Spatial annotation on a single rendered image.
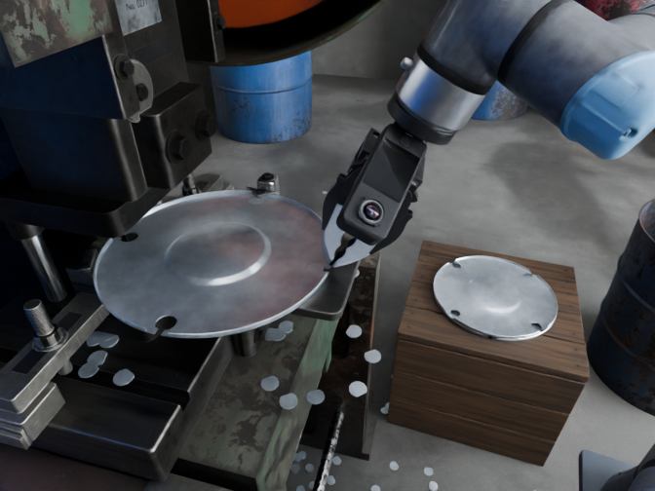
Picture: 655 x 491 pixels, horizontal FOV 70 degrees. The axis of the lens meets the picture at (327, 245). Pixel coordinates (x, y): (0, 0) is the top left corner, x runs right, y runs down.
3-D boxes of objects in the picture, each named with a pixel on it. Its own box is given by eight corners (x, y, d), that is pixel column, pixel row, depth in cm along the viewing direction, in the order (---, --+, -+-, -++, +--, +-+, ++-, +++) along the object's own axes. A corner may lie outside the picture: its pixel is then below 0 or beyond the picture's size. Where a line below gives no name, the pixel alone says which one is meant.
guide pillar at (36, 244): (71, 291, 60) (30, 197, 52) (58, 303, 58) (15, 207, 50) (57, 288, 61) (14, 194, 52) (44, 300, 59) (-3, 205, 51)
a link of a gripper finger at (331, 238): (337, 242, 61) (371, 188, 55) (327, 270, 56) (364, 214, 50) (316, 231, 60) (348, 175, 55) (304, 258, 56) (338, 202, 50)
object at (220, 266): (355, 208, 68) (355, 204, 67) (292, 364, 45) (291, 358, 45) (173, 184, 74) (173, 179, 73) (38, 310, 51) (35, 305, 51)
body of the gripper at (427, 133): (402, 197, 57) (460, 111, 50) (394, 237, 50) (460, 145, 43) (345, 167, 56) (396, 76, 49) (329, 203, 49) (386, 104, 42)
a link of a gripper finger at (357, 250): (359, 253, 61) (395, 201, 55) (351, 283, 56) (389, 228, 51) (338, 242, 61) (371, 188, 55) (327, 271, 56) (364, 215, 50)
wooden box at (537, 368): (539, 354, 146) (574, 266, 125) (544, 467, 117) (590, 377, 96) (410, 324, 156) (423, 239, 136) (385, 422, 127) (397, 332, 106)
